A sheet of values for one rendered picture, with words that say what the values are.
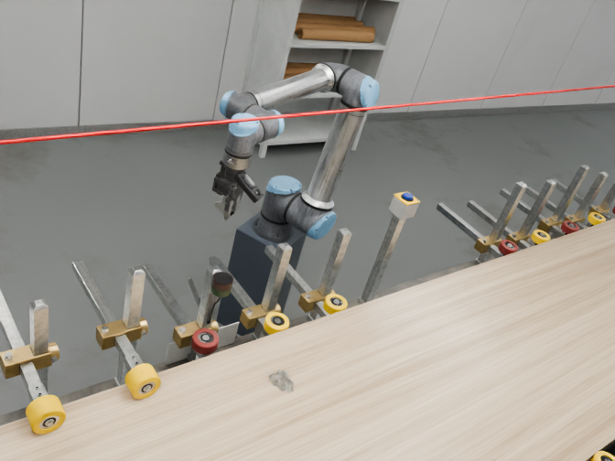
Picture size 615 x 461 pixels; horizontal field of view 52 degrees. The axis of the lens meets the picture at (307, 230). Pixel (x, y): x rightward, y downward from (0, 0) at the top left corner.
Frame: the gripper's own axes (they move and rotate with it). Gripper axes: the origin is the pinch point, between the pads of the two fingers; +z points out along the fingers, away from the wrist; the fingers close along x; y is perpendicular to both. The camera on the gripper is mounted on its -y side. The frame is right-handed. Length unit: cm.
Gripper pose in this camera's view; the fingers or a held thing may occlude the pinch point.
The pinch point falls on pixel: (231, 215)
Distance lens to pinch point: 221.4
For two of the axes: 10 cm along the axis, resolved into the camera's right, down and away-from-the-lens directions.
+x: -4.2, 4.4, -8.0
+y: -8.8, -4.3, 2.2
